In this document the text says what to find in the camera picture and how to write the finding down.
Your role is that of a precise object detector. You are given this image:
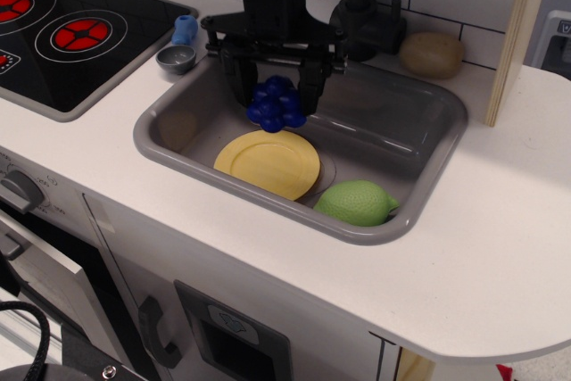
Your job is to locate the yellow toy plate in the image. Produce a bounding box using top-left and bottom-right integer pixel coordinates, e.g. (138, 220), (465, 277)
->
(214, 130), (320, 201)

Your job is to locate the beige toy potato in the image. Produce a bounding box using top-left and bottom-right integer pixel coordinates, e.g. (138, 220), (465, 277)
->
(399, 32), (465, 79)

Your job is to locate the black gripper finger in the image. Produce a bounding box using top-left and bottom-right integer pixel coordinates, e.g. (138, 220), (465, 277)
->
(298, 57), (332, 116)
(220, 49), (258, 107)

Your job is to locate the grey oven knob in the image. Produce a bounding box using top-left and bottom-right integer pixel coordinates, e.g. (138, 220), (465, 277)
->
(1, 170), (45, 214)

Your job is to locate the green toy lime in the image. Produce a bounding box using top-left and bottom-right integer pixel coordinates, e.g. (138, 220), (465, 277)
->
(313, 179), (400, 227)

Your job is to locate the grey plastic sink basin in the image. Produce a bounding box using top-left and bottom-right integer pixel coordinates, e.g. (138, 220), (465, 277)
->
(134, 57), (468, 245)

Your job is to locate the light wooden side panel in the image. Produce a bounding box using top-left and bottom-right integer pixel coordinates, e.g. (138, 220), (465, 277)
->
(483, 0), (542, 127)

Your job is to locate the white oven door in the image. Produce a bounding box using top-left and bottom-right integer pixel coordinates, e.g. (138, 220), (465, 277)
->
(1, 212), (123, 360)

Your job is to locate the grey cabinet door handle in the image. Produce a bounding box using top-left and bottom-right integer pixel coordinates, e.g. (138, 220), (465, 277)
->
(137, 295), (182, 369)

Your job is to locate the small grey bowl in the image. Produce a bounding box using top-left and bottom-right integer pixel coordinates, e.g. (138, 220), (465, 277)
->
(155, 45), (196, 75)

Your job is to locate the grey dishwasher control panel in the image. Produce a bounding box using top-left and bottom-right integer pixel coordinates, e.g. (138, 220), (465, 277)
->
(174, 280), (294, 380)

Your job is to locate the black braided cable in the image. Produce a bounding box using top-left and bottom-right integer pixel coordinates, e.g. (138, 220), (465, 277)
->
(0, 300), (53, 381)

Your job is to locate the blue toy blueberries cluster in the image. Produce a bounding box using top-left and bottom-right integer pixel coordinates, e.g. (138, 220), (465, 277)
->
(246, 75), (307, 133)

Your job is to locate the grey appliance in background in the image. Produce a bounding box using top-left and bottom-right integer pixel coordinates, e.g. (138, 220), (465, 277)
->
(531, 10), (570, 79)

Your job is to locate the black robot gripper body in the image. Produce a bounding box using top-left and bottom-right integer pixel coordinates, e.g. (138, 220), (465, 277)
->
(201, 0), (346, 73)

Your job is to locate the blue toy pepper shaker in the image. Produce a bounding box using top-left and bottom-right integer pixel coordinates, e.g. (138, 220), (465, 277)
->
(171, 15), (198, 46)

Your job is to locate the black toy stove top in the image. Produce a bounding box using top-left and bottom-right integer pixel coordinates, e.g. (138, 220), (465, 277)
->
(1, 0), (198, 122)

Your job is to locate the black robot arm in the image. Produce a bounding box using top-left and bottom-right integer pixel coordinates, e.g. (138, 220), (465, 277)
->
(201, 0), (346, 115)

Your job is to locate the dark grey toy faucet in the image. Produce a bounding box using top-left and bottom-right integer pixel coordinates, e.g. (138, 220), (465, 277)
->
(330, 0), (407, 62)

